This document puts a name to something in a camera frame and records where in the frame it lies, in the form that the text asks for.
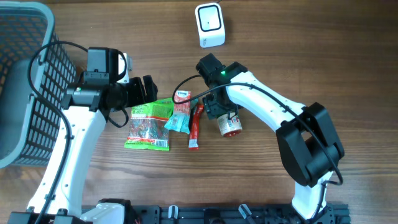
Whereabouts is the green lid jar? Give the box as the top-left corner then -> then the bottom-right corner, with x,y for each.
217,112 -> 243,138

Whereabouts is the red white tissue pack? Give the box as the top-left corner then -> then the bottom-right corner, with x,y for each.
174,90 -> 192,115

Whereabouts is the green snack bag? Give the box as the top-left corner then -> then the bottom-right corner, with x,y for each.
124,98 -> 174,151

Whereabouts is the teal wrapper packet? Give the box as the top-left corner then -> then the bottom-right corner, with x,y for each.
165,99 -> 198,134

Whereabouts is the red stick sachet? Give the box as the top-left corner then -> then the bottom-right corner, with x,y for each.
188,105 -> 204,151

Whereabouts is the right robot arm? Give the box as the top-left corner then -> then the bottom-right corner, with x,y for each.
196,54 -> 345,222

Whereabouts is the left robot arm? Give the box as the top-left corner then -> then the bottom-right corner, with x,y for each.
8,47 -> 157,223

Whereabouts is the white barcode scanner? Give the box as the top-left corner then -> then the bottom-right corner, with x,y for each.
195,2 -> 226,49

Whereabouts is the grey plastic mesh basket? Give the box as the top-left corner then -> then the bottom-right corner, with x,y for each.
1,1 -> 78,168

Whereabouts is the right black camera cable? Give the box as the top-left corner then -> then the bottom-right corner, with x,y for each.
172,73 -> 344,222

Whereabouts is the black camera cable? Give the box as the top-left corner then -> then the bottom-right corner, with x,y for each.
27,40 -> 130,224
172,73 -> 344,222

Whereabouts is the left black camera cable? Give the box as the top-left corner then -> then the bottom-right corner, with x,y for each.
27,40 -> 130,224

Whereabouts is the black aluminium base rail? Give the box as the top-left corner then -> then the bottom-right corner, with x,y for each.
73,203 -> 351,224

